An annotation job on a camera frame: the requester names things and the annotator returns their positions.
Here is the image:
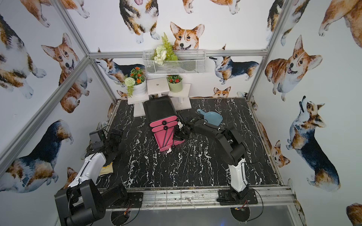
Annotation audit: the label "green pencil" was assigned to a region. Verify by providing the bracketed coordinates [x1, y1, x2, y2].
[162, 126, 168, 147]

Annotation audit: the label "black drawer cabinet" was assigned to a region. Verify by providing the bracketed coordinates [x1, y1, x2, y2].
[143, 96, 177, 123]

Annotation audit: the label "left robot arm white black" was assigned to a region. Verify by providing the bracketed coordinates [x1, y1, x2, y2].
[55, 129, 128, 226]

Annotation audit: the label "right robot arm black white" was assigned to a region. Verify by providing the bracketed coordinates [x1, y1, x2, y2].
[176, 109, 248, 194]

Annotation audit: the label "teal plastic dustpan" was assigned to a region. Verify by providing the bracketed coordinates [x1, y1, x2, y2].
[197, 109, 223, 126]

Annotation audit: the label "yellow cloth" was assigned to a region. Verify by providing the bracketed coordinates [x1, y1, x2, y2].
[99, 162, 114, 176]

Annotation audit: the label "white stepped display stand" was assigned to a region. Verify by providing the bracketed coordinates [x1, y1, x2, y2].
[128, 77, 191, 117]

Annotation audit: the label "green pot red flowers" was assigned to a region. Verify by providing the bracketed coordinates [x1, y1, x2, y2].
[167, 75, 183, 93]

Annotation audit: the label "white pot orange flowers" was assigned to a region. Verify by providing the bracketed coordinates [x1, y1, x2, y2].
[124, 67, 147, 97]

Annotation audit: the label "green white artificial fern flowers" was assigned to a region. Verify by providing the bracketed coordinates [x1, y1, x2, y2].
[151, 33, 178, 65]

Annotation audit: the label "white wire basket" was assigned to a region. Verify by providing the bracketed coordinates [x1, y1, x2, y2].
[142, 50, 206, 75]

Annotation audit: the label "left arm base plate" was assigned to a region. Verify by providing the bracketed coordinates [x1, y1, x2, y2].
[109, 192, 144, 209]

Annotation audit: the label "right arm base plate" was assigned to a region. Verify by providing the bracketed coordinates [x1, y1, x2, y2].
[216, 188, 258, 206]

